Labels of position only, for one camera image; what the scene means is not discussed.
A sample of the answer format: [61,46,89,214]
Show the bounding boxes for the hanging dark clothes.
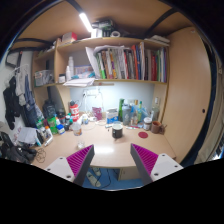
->
[2,64,39,131]

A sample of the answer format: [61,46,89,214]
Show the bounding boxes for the tall clear glass bottle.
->
[150,97,161,123]

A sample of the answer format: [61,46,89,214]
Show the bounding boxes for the black mug with white inside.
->
[111,121,124,140]

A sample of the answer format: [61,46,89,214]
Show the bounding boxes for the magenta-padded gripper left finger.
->
[44,144,96,187]

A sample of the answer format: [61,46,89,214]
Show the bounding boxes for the black bag pile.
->
[0,131,38,164]

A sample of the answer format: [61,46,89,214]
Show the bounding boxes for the magenta pouch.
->
[91,106,104,122]

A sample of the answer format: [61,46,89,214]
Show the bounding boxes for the flat round red coaster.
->
[137,131,149,140]

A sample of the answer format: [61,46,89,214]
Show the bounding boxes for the white ceiling tube light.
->
[78,12,94,34]

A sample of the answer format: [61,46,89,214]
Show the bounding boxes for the brown jar with white lid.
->
[143,116,153,132]

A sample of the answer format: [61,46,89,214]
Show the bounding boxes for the clear bottle with red cap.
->
[70,112,87,150]

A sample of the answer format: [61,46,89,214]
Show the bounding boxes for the clear bottle with green cap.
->
[137,100,144,123]

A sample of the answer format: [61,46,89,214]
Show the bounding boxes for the green container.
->
[47,116,58,135]

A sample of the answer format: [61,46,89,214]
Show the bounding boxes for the white and blue carton box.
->
[105,108,120,125]

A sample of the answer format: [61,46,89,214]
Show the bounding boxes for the white bottle with blue label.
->
[55,119,66,135]

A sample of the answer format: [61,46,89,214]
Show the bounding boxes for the red and white canister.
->
[69,101,80,122]

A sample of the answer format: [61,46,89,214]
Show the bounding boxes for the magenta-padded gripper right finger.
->
[129,143,184,186]

